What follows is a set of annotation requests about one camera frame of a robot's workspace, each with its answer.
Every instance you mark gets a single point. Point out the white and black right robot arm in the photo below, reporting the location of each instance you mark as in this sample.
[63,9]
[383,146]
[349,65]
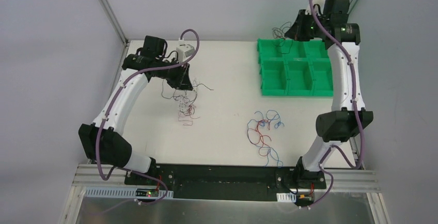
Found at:
[328,20]

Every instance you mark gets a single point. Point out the black robot base mount plate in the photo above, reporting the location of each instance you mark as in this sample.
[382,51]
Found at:
[239,183]

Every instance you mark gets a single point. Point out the white slotted cable duct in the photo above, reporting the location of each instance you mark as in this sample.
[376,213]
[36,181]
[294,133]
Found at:
[121,192]

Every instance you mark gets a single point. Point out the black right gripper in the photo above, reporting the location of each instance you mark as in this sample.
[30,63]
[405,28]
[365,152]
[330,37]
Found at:
[299,24]

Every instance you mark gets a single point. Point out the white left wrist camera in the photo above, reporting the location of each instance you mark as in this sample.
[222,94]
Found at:
[184,51]

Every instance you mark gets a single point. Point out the small right controller board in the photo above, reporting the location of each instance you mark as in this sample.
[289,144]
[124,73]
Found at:
[304,200]

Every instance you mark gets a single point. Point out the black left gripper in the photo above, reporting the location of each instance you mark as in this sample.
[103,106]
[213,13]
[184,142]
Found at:
[176,75]

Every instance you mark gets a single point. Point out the aluminium frame rail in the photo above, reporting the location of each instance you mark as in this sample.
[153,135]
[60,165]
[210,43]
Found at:
[351,196]

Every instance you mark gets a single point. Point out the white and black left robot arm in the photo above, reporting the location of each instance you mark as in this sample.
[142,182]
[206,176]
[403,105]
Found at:
[102,139]

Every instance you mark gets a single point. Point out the small controller board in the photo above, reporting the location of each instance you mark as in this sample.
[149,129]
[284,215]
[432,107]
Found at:
[144,193]
[304,200]

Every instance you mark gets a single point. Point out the small left controller board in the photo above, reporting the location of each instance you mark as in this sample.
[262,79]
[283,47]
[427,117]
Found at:
[144,193]

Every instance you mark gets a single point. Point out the green plastic compartment bin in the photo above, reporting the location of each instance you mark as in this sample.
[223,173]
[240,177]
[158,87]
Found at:
[291,68]

